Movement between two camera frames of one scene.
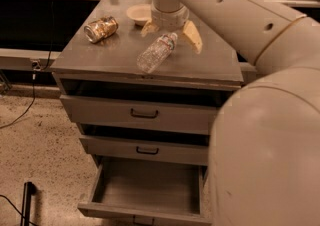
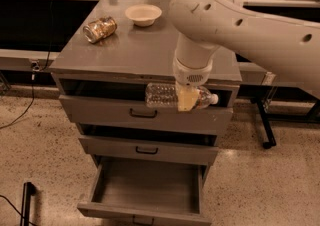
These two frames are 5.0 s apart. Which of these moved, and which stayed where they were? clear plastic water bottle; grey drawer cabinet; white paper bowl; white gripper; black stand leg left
Moved: white gripper; clear plastic water bottle
Stayed: black stand leg left; grey drawer cabinet; white paper bowl
